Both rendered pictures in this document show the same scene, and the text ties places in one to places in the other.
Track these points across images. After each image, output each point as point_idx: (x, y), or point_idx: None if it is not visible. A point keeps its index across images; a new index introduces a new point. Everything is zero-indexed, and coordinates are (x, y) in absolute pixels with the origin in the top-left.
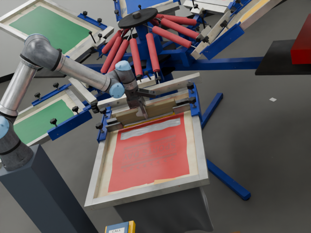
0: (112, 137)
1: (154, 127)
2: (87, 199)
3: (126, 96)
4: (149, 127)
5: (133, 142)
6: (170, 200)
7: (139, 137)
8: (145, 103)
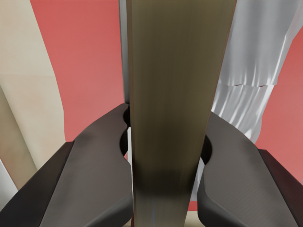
0: (191, 220)
1: (263, 49)
2: None
3: None
4: (235, 85)
5: (286, 162)
6: None
7: (277, 139)
8: (61, 158)
